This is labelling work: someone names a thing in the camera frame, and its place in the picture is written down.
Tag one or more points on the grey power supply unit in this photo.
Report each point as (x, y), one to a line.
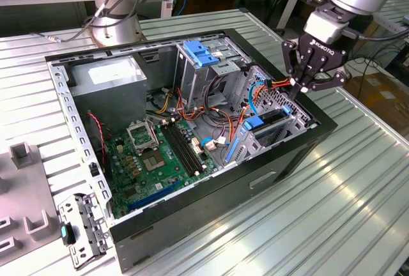
(108, 103)

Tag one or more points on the grey optical drive cage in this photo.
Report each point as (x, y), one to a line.
(191, 81)

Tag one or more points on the cardboard box on floor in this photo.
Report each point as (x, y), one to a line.
(380, 97)

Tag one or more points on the black case fan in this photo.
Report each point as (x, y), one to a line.
(96, 142)

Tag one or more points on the CPU socket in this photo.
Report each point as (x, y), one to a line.
(155, 161)

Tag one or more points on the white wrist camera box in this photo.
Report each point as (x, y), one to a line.
(322, 27)

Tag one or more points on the blue plastic drive latch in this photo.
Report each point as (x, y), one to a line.
(199, 54)

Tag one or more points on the hard disk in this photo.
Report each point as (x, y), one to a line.
(254, 123)

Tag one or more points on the black latch with teal tab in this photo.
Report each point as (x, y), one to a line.
(64, 232)

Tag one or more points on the green motherboard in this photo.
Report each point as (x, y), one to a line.
(169, 178)

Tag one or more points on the grey parts rack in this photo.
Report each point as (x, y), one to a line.
(22, 199)

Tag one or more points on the black RAM slot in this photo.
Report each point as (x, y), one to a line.
(189, 146)
(177, 151)
(185, 147)
(181, 149)

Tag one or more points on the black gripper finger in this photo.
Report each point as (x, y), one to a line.
(335, 81)
(289, 58)

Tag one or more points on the black open PC case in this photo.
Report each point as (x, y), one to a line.
(207, 205)

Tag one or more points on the grey metal slot bracket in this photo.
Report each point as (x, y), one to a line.
(86, 225)

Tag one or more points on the blue expansion slot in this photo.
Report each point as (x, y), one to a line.
(150, 200)

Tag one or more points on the grey metal disk bay cage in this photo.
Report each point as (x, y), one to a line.
(278, 98)

